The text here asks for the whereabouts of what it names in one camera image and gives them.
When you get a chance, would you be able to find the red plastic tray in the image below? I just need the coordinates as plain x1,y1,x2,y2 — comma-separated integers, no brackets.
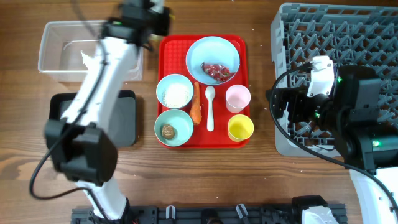
159,34,248,150

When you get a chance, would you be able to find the green bowl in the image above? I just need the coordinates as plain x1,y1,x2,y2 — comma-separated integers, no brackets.
154,109,193,147

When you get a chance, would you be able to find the large light blue plate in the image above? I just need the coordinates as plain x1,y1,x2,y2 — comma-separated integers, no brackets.
185,36,240,85

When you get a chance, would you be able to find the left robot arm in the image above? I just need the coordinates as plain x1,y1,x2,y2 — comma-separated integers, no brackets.
29,1,171,223

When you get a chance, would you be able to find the brown food lump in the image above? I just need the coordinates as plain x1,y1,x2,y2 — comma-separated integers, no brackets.
161,124,175,140

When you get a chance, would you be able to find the orange carrot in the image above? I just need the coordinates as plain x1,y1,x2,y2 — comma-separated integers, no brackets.
190,82,201,126

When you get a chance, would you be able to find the pink plastic cup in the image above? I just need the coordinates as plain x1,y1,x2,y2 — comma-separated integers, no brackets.
226,85,251,113

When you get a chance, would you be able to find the white rice pile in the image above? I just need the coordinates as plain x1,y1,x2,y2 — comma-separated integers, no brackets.
163,83,189,108

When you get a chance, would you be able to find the grey dishwasher rack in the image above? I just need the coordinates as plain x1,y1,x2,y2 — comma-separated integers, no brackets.
270,2,398,157

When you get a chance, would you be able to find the clear plastic waste bin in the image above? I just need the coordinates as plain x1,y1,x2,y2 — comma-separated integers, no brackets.
38,20,144,82

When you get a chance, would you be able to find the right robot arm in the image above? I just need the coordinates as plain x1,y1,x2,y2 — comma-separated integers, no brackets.
266,65,397,223

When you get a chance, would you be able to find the white tissue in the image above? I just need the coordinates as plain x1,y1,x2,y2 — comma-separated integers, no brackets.
80,50,96,70

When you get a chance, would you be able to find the light blue bowl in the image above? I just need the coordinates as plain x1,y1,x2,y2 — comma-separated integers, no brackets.
156,74,194,109

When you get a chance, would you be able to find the yellow plastic cup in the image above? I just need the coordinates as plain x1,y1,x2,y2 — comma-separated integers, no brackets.
228,114,254,142

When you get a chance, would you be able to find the red snack wrapper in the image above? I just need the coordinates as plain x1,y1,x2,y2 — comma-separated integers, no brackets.
201,63,235,83

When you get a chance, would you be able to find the white plastic spoon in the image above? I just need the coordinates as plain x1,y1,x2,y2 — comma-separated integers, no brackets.
205,86,216,132

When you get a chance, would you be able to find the black food waste tray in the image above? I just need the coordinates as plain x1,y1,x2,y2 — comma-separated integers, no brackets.
49,90,136,147

